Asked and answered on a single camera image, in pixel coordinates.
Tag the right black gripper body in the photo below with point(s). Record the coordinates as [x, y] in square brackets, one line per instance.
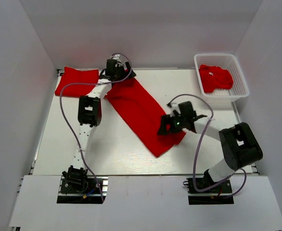
[177, 123]

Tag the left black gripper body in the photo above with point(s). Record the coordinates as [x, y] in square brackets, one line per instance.
[121, 73]

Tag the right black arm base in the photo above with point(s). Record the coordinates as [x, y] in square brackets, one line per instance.
[220, 195]

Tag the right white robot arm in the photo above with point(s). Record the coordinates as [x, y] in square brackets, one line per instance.
[239, 145]

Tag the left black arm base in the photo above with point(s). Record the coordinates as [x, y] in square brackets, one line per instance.
[89, 193]

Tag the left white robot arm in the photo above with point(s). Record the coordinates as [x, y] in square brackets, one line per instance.
[90, 114]

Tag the red t shirt in basket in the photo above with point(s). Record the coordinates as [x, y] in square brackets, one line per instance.
[214, 77]

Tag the white plastic basket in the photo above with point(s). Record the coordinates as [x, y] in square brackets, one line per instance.
[227, 62]

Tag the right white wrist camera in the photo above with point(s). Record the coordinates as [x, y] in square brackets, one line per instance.
[174, 109]

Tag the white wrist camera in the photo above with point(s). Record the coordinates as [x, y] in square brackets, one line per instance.
[116, 57]
[174, 109]

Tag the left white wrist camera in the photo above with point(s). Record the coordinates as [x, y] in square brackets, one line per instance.
[116, 57]

